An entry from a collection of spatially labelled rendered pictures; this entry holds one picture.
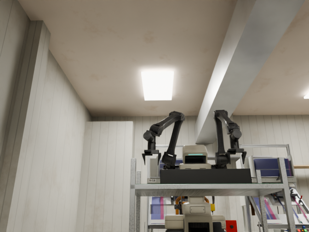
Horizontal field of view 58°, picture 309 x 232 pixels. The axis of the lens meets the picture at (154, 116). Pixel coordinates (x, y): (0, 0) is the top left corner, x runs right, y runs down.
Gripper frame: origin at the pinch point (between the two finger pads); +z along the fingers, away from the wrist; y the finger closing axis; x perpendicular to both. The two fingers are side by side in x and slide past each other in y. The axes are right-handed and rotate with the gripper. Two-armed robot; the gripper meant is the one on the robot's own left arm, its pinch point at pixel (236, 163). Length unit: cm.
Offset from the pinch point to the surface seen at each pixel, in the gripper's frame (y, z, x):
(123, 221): -139, 20, 447
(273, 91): 191, -240, 368
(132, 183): -67, 17, -24
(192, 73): 7, -238, 279
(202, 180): -24.5, 12.5, -7.7
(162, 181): -50, 13, -8
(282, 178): 19.1, 14.4, -22.7
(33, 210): -237, 13, 225
